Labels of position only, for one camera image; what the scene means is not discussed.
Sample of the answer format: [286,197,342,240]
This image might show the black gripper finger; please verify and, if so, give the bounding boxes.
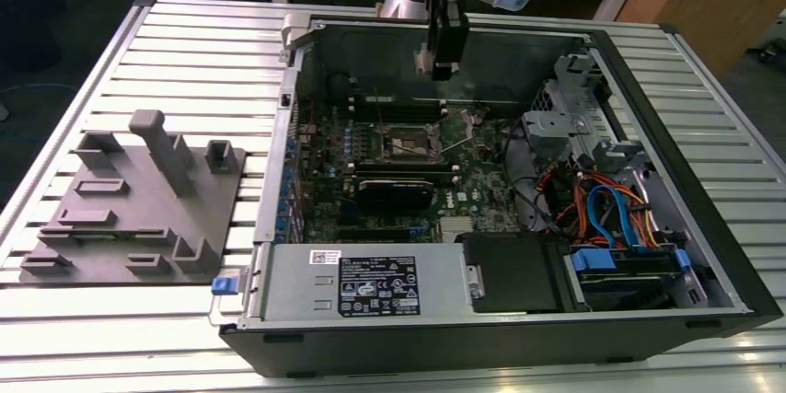
[428,0,445,52]
[437,10,470,82]

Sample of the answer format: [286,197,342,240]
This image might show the silver CPU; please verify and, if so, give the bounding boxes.
[413,41,437,75]

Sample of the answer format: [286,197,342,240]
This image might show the CPU socket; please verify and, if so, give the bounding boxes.
[378,121,449,165]

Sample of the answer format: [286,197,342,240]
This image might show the black expansion slot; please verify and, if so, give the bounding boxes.
[336,225,414,243]

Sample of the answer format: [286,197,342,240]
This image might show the silver metal drive cage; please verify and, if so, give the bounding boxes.
[521,54,653,173]

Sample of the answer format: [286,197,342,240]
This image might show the green motherboard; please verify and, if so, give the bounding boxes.
[294,102,536,245]

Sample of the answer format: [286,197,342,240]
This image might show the black graphics card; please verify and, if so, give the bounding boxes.
[356,176,438,213]

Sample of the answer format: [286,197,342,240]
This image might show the small silver heatsink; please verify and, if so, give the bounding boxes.
[440,215,478,234]

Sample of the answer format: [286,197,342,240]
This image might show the wooden cabinet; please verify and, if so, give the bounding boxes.
[617,0,786,79]

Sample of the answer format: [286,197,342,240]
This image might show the hard disk in blue carrier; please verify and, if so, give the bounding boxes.
[568,245,693,311]

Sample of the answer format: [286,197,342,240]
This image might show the silver power supply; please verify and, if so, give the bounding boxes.
[237,243,486,323]

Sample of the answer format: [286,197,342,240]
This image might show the grey parts rack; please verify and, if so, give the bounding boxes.
[18,110,249,284]

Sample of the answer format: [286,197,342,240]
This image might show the black PC case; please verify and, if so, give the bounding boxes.
[218,13,785,378]

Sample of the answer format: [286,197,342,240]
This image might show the red power wires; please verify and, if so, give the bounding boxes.
[549,171,594,247]

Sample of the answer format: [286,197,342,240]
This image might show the thin black cable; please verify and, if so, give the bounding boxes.
[501,123,558,234]

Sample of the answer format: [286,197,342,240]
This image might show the blue data cable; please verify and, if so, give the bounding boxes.
[586,185,647,251]

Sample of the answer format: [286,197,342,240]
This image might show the orange power wires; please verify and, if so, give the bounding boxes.
[613,183,669,249]

